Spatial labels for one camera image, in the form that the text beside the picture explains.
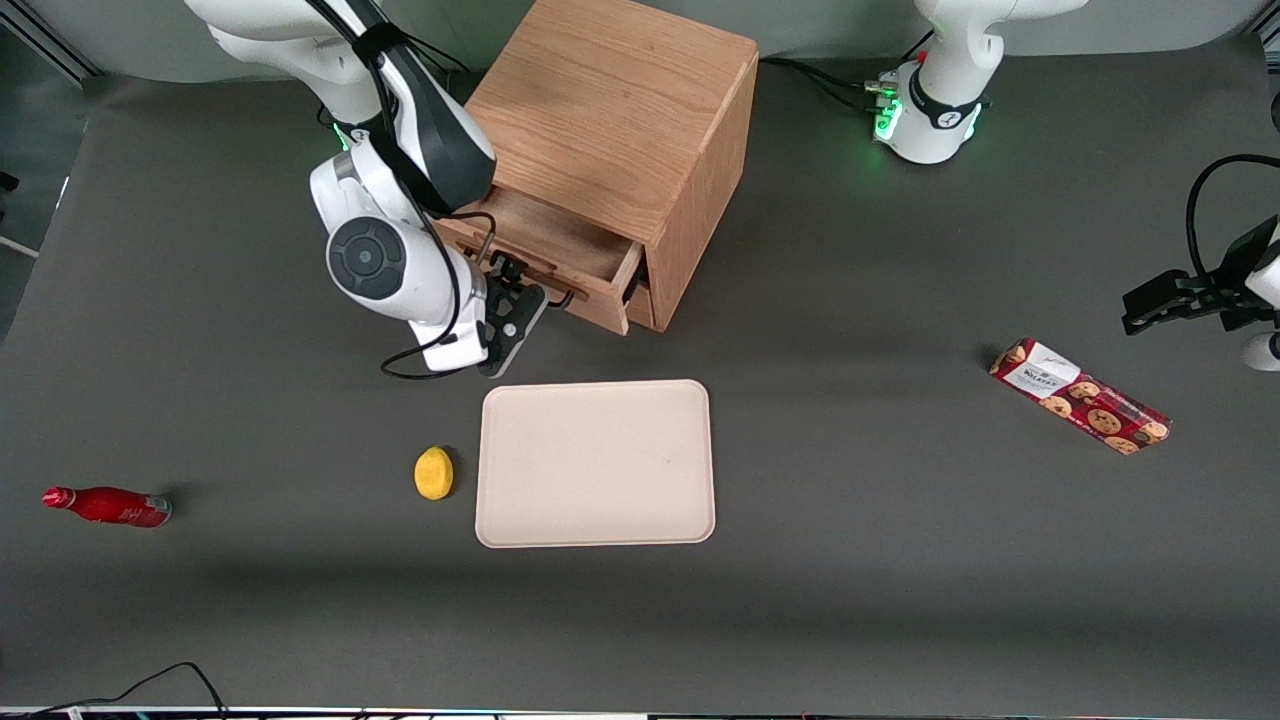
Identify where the wooden drawer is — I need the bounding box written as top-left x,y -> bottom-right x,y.
432,185 -> 646,336

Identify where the wooden drawer cabinet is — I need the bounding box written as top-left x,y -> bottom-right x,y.
465,0 -> 759,334

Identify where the yellow lemon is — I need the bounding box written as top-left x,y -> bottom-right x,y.
414,446 -> 455,501

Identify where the red cookie box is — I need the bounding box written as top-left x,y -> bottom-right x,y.
988,337 -> 1173,457

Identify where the cream rectangular tray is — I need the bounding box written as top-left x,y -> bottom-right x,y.
475,379 -> 717,549

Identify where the red bottle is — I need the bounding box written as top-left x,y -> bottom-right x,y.
42,486 -> 173,529

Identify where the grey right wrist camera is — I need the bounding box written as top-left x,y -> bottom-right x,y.
478,288 -> 549,379

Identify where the black strap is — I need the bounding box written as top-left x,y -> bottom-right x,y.
350,22 -> 409,63

